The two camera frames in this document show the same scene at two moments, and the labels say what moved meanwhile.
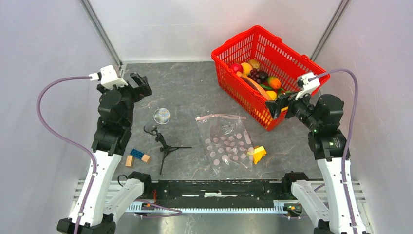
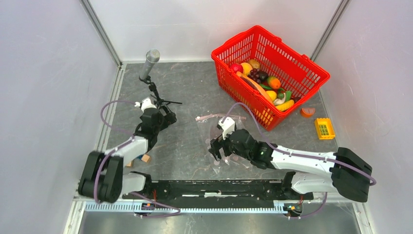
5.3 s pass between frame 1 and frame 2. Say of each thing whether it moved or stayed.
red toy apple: stayed
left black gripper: moved
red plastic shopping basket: stayed
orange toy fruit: stayed
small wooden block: stayed
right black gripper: moved
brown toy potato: stayed
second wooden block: stayed
